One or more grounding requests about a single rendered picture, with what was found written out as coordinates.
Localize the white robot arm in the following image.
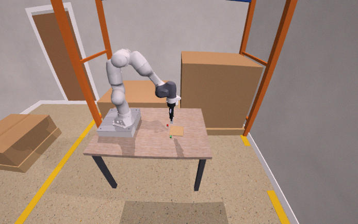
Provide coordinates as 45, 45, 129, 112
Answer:
106, 49, 181, 128

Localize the tan flat mat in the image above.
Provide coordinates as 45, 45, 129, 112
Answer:
169, 126, 184, 136

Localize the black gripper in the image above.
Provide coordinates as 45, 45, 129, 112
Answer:
167, 102, 176, 124

